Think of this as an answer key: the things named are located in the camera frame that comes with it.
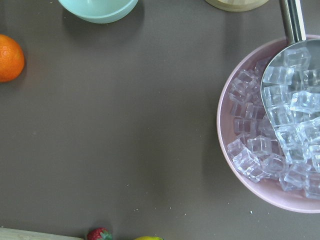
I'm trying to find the orange mandarin fruit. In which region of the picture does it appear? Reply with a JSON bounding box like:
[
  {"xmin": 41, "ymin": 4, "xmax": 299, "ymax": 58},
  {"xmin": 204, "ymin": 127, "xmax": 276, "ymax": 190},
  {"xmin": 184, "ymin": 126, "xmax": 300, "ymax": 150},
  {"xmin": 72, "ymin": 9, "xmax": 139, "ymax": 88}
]
[{"xmin": 0, "ymin": 34, "xmax": 25, "ymax": 83}]

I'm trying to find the clear ice cubes pile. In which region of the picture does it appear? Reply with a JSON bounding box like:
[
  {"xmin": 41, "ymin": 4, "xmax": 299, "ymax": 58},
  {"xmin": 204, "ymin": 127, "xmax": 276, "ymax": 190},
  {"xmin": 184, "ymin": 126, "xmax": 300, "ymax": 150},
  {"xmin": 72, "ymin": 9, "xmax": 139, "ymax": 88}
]
[{"xmin": 217, "ymin": 46, "xmax": 320, "ymax": 212}]

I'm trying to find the yellow lemon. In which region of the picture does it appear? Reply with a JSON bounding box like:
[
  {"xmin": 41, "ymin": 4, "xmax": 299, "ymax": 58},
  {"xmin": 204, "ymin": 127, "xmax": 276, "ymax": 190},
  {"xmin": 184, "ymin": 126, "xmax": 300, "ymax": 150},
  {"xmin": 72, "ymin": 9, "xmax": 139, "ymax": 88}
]
[{"xmin": 133, "ymin": 235, "xmax": 164, "ymax": 240}]

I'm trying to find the green bowl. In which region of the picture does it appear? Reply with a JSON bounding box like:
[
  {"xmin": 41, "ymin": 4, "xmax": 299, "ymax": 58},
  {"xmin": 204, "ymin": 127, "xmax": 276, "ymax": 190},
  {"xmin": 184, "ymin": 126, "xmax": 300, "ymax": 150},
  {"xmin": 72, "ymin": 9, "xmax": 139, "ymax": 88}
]
[{"xmin": 58, "ymin": 0, "xmax": 138, "ymax": 24}]

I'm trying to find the red strawberry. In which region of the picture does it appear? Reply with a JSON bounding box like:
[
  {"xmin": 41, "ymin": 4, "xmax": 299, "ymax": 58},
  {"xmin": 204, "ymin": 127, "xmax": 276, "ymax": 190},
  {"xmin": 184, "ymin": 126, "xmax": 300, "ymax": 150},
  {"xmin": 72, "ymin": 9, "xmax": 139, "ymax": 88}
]
[{"xmin": 86, "ymin": 227, "xmax": 113, "ymax": 240}]

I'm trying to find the pink bowl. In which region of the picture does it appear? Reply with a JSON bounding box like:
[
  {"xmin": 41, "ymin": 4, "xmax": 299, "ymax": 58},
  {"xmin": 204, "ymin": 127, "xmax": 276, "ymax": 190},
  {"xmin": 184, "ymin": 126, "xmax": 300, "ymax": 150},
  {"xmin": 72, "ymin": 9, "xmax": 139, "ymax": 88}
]
[{"xmin": 216, "ymin": 37, "xmax": 320, "ymax": 214}]

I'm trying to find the metal ice scoop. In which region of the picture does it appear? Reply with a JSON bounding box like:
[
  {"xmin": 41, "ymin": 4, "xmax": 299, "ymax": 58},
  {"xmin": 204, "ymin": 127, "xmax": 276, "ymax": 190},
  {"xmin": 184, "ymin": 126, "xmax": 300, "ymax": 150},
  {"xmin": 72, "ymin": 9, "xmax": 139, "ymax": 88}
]
[{"xmin": 260, "ymin": 0, "xmax": 320, "ymax": 164}]

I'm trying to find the wooden cutting board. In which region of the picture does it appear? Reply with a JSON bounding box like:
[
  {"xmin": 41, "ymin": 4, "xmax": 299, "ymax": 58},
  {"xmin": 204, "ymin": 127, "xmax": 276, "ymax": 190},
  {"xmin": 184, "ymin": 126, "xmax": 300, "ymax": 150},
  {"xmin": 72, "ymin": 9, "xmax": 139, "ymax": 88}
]
[{"xmin": 0, "ymin": 227, "xmax": 82, "ymax": 240}]

